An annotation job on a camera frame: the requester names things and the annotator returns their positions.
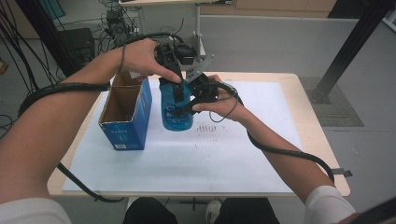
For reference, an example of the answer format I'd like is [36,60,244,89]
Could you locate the background desk with grey leg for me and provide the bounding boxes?
[118,0,233,61]

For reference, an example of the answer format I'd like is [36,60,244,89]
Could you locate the black computer tower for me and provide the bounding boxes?
[57,27,96,68]

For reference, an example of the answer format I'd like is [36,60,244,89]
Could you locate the person's white shoe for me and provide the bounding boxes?
[205,199,223,224]

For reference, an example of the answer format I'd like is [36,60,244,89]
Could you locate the bundle of black cables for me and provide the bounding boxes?
[0,0,64,132]

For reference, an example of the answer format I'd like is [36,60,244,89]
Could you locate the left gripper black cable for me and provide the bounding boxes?
[18,32,185,203]

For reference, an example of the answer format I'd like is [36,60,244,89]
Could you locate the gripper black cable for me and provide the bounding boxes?
[18,32,185,203]
[214,81,336,185]

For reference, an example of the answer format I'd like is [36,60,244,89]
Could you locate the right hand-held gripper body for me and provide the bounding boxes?
[185,53,219,105]

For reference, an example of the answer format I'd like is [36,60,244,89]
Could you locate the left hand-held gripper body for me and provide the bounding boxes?
[153,41,198,80]

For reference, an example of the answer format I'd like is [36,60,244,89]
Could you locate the black metal stand post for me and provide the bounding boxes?
[307,0,396,105]

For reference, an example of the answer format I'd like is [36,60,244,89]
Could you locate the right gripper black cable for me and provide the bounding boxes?
[214,81,336,185]

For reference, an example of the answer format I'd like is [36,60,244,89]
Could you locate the person's right hand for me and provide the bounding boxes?
[191,74,250,124]

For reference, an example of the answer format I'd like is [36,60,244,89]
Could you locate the person's black trousers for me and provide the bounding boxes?
[122,197,281,224]

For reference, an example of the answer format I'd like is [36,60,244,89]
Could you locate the white paper sheet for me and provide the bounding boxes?
[62,77,304,194]

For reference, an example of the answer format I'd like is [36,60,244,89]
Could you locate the thin black wrist cord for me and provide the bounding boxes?
[208,89,240,123]

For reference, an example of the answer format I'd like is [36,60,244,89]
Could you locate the blue bottle with white cap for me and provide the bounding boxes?
[159,77,195,133]

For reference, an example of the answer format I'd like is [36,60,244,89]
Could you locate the blue cardboard box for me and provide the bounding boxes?
[98,71,153,151]

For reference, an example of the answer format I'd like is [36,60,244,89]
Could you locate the black clip on table edge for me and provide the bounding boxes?
[331,167,353,178]

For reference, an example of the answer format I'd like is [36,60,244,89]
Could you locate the person's left hand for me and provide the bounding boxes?
[120,38,183,84]

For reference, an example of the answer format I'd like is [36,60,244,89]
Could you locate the wooden table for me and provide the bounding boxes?
[46,71,351,199]

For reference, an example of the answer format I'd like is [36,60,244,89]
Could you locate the electronic device with cables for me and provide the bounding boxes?
[105,7,142,45]

